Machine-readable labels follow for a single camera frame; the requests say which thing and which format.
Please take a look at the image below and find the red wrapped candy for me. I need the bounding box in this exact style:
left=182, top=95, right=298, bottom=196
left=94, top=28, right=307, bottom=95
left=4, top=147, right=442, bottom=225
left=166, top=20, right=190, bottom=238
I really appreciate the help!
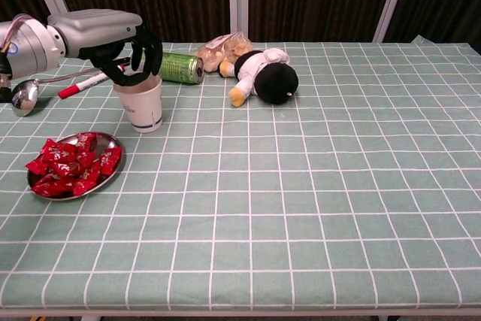
left=98, top=147, right=123, bottom=177
left=72, top=165, right=101, bottom=197
left=31, top=180, right=74, bottom=198
left=76, top=133, right=98, bottom=153

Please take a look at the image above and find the silver metal plate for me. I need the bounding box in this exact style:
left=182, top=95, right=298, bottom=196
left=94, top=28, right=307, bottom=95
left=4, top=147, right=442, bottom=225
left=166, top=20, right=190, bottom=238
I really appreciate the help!
left=26, top=132, right=124, bottom=201

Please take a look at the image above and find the steel ladle with black handle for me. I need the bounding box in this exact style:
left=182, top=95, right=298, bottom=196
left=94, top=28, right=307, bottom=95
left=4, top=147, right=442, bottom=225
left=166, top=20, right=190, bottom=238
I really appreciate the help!
left=11, top=56, right=132, bottom=117

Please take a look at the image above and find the green drink can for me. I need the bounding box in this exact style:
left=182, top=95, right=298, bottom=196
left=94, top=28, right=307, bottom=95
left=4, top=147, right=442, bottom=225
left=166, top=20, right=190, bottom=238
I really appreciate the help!
left=139, top=52, right=205, bottom=86

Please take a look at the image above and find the clear bag of snacks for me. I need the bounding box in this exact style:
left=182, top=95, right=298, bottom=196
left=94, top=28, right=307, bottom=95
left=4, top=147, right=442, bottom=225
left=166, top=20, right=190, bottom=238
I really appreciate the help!
left=191, top=32, right=253, bottom=73

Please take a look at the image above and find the black and white plush toy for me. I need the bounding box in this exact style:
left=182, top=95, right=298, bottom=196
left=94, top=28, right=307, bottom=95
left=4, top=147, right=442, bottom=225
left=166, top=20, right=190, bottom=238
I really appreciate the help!
left=217, top=47, right=300, bottom=108

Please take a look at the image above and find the red and white marker pen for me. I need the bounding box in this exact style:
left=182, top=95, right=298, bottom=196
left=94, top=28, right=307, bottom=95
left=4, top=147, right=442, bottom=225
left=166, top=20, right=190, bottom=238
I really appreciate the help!
left=58, top=65, right=127, bottom=99

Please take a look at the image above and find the white paper cup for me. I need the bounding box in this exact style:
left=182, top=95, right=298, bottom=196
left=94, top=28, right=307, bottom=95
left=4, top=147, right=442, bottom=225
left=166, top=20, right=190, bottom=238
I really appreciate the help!
left=112, top=74, right=164, bottom=134

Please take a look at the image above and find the green checked tablecloth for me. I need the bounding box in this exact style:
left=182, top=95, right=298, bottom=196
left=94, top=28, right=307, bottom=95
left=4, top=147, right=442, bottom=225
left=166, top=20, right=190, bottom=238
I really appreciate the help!
left=0, top=35, right=481, bottom=309

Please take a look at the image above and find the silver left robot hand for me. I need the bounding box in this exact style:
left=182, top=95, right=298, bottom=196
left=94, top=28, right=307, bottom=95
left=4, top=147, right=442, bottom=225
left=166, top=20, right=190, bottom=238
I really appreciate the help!
left=47, top=8, right=165, bottom=88

